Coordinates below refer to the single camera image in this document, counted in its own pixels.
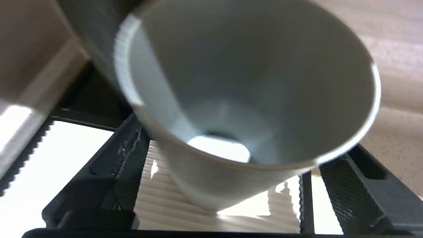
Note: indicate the beige stone backsplash strip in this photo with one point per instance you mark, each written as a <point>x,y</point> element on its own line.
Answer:
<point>43,89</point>

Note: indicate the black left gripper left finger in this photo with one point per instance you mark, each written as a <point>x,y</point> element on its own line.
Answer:
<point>105,178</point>

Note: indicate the grey tumbler cup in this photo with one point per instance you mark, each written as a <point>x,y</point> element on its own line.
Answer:
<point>248,82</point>

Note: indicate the black tray box white lid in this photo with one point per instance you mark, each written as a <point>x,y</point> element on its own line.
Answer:
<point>59,165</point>

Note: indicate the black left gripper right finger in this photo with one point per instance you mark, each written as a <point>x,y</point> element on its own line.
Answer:
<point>370,195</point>

